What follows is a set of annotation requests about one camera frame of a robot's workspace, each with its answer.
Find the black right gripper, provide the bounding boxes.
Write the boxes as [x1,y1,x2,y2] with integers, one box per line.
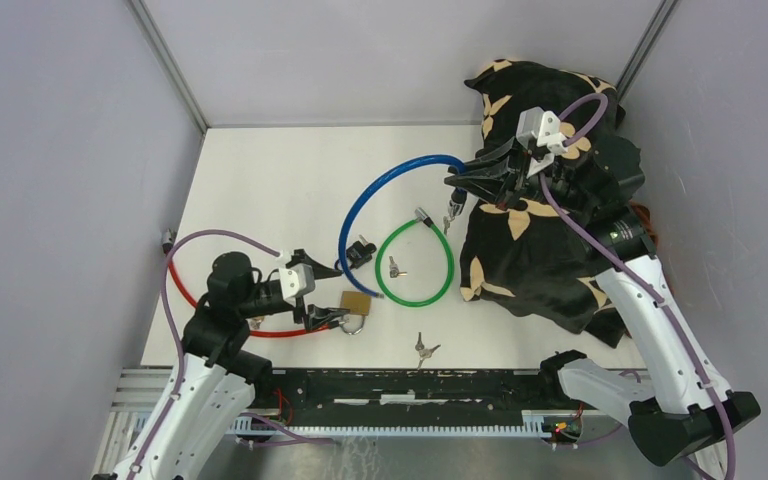
[448,134,597,214]

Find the blue cable lock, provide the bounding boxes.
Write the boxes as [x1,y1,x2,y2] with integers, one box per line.
[337,154,466,298]

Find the silver keys of blue lock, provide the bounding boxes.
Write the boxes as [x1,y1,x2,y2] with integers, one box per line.
[442,201,461,236]

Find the black padlock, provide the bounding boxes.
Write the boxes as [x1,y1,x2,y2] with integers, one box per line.
[345,235,378,270]

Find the silver keys of green lock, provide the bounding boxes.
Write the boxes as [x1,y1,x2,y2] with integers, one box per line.
[388,256,408,279]

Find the green cable lock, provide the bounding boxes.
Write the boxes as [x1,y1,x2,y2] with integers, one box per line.
[375,207,455,308]

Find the silver keys of brass padlock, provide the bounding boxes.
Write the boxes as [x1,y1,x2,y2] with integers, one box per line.
[415,332,441,370]

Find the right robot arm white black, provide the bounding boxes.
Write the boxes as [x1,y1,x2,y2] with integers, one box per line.
[447,136,761,474]

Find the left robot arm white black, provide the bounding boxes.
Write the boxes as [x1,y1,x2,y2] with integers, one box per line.
[106,249,346,479]

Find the small brass padlock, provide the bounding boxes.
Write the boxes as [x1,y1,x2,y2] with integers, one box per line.
[248,316,265,330]

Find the black floral pillow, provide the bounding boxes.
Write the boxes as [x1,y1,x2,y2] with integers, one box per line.
[459,59,627,348]

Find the brown cloth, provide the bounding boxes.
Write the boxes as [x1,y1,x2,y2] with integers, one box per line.
[629,201,659,247]

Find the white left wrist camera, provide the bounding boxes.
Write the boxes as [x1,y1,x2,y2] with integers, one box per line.
[277,249,316,302]

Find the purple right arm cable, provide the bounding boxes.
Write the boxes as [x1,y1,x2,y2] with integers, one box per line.
[537,92,738,480]

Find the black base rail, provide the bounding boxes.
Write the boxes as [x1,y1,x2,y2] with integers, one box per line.
[231,368,580,440]

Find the red cable lock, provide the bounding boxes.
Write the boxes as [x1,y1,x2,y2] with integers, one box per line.
[160,229,328,339]

